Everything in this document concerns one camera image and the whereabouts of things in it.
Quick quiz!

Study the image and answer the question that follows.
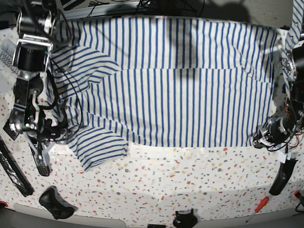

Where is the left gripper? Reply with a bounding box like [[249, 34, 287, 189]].
[[253, 130, 297, 163]]

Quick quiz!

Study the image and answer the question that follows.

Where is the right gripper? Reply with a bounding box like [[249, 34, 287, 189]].
[[26, 125, 72, 167]]

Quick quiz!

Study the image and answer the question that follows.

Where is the blue white striped t-shirt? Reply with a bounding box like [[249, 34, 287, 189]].
[[51, 17, 278, 171]]

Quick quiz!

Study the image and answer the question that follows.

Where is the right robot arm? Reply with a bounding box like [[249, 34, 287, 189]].
[[4, 0, 68, 171]]

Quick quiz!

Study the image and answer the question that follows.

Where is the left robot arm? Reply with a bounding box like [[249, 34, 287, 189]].
[[254, 0, 304, 164]]

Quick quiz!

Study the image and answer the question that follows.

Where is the black cylinder speaker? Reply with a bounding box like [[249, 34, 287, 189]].
[[3, 119, 21, 140]]

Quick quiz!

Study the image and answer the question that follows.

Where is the black tv remote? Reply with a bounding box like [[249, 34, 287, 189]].
[[28, 139, 54, 177]]

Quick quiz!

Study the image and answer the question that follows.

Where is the long black flat bar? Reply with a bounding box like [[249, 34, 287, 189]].
[[0, 138, 34, 197]]

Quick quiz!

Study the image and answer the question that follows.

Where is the small red black clip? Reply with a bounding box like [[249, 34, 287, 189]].
[[294, 190, 303, 199]]

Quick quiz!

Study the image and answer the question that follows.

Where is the black game controller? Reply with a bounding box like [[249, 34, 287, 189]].
[[38, 187, 76, 220]]

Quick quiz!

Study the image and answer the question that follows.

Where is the clear plastic screw box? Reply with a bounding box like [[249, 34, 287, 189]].
[[0, 39, 19, 95]]

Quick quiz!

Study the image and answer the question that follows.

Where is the black curved handle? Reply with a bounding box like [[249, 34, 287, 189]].
[[269, 159, 298, 196]]

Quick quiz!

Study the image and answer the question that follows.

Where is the red handled screwdriver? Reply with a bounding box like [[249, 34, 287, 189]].
[[246, 196, 269, 223]]

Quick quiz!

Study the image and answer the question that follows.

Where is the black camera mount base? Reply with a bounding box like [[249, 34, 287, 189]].
[[173, 209, 198, 228]]

